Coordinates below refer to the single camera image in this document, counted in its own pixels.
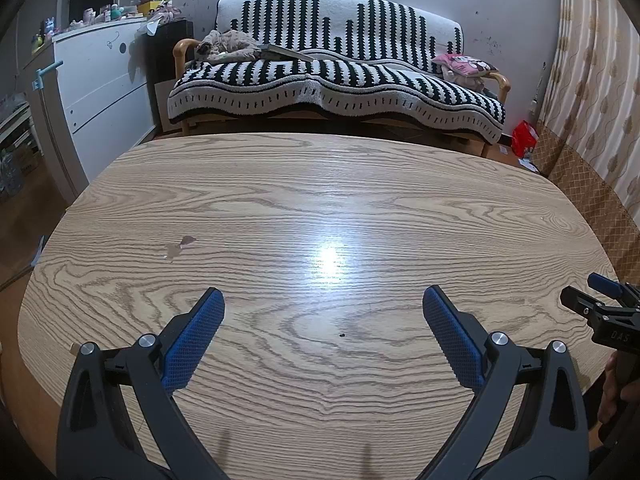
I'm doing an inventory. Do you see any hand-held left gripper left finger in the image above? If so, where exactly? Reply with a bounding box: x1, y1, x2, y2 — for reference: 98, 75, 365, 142
56, 287, 231, 480

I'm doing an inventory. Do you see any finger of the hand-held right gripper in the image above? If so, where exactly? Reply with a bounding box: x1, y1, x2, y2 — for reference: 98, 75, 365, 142
587, 272, 640, 304
560, 285, 604, 318

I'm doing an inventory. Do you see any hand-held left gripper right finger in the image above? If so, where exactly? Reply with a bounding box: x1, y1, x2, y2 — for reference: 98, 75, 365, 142
422, 285, 591, 480

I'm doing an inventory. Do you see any person's right hand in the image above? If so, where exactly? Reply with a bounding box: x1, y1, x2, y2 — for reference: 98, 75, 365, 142
597, 354, 627, 427

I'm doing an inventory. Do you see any red bag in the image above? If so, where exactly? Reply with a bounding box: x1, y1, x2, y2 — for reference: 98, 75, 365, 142
511, 120, 540, 158

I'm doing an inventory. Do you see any beige patterned curtain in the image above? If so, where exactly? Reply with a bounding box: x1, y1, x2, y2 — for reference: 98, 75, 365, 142
532, 0, 640, 281

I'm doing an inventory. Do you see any brown cardboard box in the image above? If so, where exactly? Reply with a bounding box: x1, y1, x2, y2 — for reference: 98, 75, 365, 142
152, 77, 176, 136

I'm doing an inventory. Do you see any white dresser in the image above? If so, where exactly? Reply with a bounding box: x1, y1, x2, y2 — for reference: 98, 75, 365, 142
52, 17, 156, 183

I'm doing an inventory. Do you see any pink printed cushion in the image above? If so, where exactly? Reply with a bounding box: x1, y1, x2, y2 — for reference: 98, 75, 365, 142
432, 52, 501, 77

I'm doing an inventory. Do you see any white rack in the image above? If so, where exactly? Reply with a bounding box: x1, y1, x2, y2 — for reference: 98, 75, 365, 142
0, 95, 38, 191

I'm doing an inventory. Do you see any black white striped sofa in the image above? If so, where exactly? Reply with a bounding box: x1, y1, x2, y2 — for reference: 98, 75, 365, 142
166, 0, 506, 143

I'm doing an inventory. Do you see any black cabinet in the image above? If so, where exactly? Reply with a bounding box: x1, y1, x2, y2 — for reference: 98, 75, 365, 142
142, 17, 195, 136

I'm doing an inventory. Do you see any beige plush toy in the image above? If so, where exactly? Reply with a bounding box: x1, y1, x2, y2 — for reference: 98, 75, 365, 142
196, 30, 261, 63

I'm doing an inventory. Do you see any grey book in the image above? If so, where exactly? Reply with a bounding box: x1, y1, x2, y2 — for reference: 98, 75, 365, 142
257, 44, 316, 62

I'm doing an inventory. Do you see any clutter of small items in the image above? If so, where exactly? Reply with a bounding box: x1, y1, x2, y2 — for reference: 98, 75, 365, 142
30, 2, 176, 36

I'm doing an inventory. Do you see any wooden frame sofa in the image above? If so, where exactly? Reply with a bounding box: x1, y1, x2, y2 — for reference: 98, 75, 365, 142
172, 37, 511, 153

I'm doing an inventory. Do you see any light blue handle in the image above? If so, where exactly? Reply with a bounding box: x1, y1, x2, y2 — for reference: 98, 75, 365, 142
32, 60, 65, 91

